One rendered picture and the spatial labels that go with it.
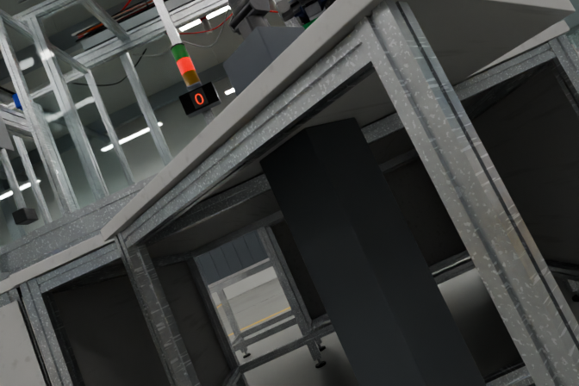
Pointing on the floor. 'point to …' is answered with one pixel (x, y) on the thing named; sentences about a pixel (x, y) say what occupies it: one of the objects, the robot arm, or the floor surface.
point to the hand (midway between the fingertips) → (311, 7)
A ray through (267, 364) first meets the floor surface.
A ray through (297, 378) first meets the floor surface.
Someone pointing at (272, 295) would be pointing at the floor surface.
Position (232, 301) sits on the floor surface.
